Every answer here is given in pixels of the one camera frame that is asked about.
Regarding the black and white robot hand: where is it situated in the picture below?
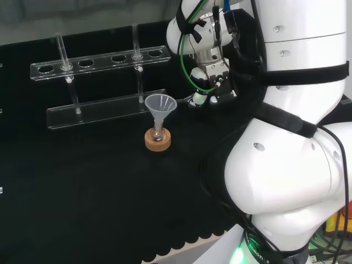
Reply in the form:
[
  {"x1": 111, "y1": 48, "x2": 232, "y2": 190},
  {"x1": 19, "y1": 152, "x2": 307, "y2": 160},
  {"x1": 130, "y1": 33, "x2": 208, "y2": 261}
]
[{"x1": 188, "y1": 49, "x2": 238, "y2": 108}]

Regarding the translucent plastic funnel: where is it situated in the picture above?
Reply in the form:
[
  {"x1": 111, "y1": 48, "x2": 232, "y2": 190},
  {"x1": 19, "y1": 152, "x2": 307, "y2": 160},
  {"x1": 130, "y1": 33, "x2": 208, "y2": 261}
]
[{"x1": 144, "y1": 94, "x2": 178, "y2": 136}]

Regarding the clear acrylic funnel stand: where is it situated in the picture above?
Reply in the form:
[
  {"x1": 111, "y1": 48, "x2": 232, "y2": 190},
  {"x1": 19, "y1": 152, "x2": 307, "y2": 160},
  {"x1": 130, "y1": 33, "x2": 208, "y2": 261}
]
[{"x1": 29, "y1": 23, "x2": 173, "y2": 130}]

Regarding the small round-bottom glass flask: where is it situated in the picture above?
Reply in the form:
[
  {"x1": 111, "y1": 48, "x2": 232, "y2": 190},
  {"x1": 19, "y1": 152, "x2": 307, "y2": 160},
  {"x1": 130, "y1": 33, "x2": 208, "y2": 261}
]
[{"x1": 150, "y1": 120, "x2": 166, "y2": 142}]

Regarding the black bench cloth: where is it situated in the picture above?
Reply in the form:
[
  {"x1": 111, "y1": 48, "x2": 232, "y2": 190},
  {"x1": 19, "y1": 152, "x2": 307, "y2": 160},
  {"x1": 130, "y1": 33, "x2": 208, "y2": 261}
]
[{"x1": 0, "y1": 19, "x2": 265, "y2": 264}]

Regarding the yellow stop button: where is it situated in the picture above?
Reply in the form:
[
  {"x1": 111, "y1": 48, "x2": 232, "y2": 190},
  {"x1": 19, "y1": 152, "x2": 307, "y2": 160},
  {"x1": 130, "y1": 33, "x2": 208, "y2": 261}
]
[{"x1": 325, "y1": 210, "x2": 348, "y2": 235}]

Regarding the green cable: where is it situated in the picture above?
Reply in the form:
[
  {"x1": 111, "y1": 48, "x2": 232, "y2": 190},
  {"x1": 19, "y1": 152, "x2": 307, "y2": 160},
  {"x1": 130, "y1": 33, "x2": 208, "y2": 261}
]
[{"x1": 177, "y1": 0, "x2": 218, "y2": 94}]

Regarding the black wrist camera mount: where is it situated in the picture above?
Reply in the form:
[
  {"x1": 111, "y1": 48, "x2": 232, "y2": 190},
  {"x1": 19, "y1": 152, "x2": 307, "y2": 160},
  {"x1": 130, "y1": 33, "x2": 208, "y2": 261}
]
[{"x1": 223, "y1": 8, "x2": 266, "y2": 73}]

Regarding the cork ring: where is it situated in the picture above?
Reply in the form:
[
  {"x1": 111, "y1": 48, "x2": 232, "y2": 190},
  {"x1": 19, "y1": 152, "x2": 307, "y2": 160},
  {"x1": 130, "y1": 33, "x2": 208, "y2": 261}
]
[{"x1": 144, "y1": 127, "x2": 172, "y2": 152}]

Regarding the black cable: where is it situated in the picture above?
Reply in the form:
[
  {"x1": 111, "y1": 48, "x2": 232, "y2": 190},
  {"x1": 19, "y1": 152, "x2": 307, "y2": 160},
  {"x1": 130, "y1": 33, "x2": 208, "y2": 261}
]
[{"x1": 318, "y1": 125, "x2": 352, "y2": 264}]

